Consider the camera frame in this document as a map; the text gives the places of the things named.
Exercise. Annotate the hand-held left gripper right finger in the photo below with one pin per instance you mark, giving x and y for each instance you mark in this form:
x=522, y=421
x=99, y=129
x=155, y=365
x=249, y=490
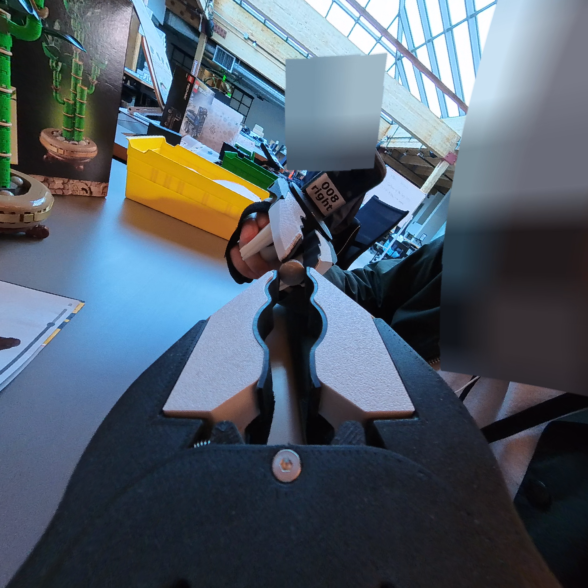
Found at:
x=363, y=358

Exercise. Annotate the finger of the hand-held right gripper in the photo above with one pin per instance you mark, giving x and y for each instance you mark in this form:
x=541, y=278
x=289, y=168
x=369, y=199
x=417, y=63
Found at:
x=287, y=225
x=325, y=252

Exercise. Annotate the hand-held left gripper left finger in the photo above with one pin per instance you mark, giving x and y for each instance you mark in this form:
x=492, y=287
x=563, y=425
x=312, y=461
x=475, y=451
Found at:
x=216, y=358

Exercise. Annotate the grey round stone piece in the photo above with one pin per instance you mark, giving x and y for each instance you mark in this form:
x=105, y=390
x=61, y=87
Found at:
x=292, y=271

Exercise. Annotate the yellow plastic bin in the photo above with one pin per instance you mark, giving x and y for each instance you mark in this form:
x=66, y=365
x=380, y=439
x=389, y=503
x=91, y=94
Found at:
x=183, y=193

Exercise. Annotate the person's right forearm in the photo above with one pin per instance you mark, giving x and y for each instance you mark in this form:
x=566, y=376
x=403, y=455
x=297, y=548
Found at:
x=404, y=298

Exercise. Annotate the grey desk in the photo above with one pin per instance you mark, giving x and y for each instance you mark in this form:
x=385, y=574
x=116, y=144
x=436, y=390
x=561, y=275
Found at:
x=115, y=275

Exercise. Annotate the person's right hand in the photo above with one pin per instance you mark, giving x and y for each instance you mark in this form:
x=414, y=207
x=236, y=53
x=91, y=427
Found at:
x=250, y=268

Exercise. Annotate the green plastic bin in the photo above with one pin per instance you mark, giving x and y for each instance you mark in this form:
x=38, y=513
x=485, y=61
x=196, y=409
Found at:
x=250, y=170

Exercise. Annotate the black office chair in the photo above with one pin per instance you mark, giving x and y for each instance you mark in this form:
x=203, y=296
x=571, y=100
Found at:
x=381, y=225

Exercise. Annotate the person's dark jacket torso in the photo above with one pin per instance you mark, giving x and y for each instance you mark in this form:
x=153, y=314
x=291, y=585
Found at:
x=363, y=193

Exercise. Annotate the white flip chart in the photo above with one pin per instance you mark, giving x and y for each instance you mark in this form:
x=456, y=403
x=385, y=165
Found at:
x=404, y=193

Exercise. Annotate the pale patterned cardboard box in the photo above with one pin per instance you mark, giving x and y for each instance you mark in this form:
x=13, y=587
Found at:
x=227, y=124

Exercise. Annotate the person's pale trousers lap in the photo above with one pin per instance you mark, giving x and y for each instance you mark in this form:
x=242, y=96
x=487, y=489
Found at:
x=500, y=404

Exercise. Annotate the black vehicle toy box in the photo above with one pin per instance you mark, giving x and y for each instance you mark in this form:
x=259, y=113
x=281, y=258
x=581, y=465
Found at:
x=177, y=101

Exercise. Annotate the open instruction booklet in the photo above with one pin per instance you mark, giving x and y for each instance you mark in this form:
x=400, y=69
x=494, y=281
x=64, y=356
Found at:
x=27, y=321

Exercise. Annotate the black bamboo toy box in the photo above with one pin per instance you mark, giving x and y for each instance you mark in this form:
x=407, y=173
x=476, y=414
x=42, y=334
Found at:
x=92, y=138

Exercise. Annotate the dark bag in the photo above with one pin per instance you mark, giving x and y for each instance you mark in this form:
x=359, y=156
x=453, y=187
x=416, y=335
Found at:
x=560, y=505

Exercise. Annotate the green bamboo brick model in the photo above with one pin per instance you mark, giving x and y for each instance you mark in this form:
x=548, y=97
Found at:
x=23, y=202

